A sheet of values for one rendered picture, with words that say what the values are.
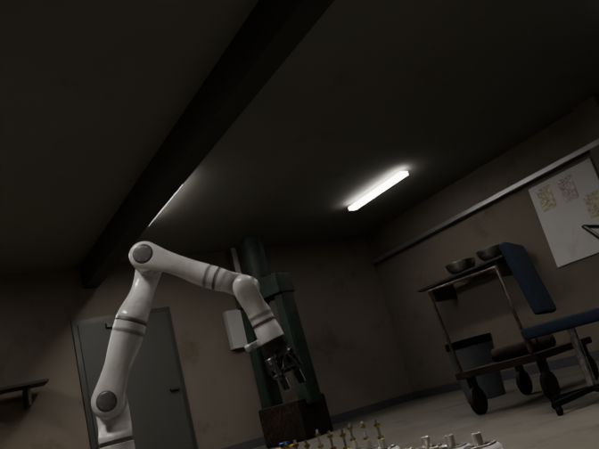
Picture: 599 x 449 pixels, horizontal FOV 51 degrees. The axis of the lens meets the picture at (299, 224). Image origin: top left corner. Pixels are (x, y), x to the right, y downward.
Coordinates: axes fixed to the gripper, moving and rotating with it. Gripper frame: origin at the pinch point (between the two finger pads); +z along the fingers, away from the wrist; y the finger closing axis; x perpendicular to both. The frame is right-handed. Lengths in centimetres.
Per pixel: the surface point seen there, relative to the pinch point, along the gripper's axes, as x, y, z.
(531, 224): -15, 717, -8
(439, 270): 145, 809, -11
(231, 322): 408, 624, -83
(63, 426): 550, 407, -55
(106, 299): 489, 499, -183
